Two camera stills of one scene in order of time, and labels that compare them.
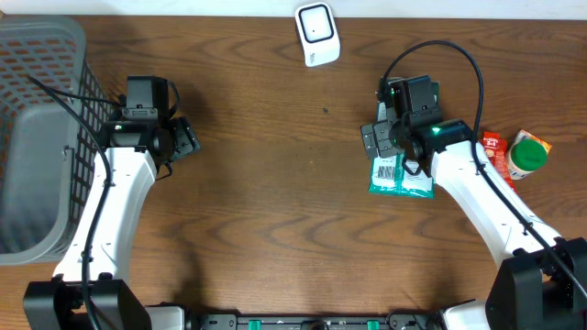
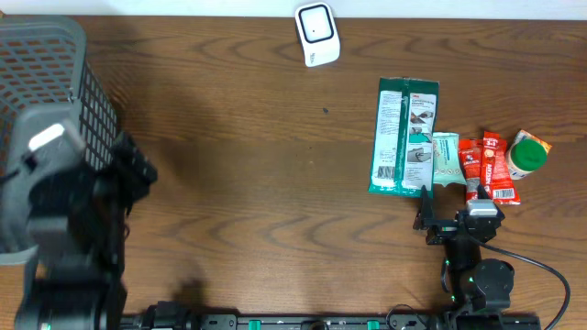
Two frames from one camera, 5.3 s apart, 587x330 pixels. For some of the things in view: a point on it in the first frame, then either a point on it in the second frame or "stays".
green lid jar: [526, 157] stays
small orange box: [523, 135] stays
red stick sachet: [496, 149] stays
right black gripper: [381, 129] → [440, 233]
